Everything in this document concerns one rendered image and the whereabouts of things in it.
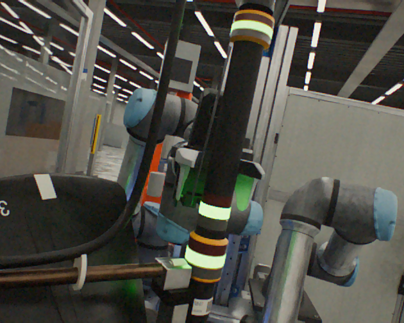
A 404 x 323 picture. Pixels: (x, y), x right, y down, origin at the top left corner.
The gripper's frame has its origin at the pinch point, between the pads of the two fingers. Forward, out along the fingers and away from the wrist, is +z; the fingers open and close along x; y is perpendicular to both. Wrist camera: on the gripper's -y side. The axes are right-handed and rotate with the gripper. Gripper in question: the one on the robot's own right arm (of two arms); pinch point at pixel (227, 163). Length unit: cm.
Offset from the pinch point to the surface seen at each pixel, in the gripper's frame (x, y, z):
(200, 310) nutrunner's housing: -0.3, 16.0, 0.0
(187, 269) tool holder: 2.1, 11.4, 1.0
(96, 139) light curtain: 95, 24, -582
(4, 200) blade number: 21.4, 8.2, -2.9
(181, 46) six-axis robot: -13, -122, -395
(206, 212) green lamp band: 1.1, 5.6, -0.5
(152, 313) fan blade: 1.3, 31.4, -26.4
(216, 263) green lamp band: -0.9, 10.6, 0.3
